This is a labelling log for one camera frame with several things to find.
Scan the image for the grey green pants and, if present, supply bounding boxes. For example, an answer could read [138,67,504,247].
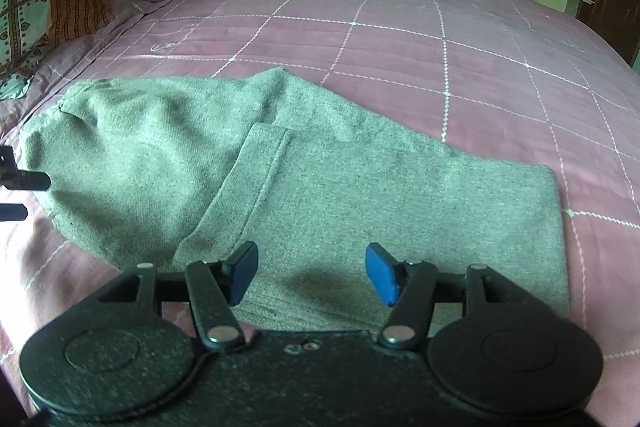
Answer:
[21,68,570,329]

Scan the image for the teal patterned pillow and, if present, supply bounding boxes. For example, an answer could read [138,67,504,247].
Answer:
[0,0,51,101]

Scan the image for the orange striped pillow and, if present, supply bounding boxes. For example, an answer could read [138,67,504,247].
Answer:
[46,0,115,46]

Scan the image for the pink checked bed sheet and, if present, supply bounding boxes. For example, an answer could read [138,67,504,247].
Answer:
[1,0,639,426]

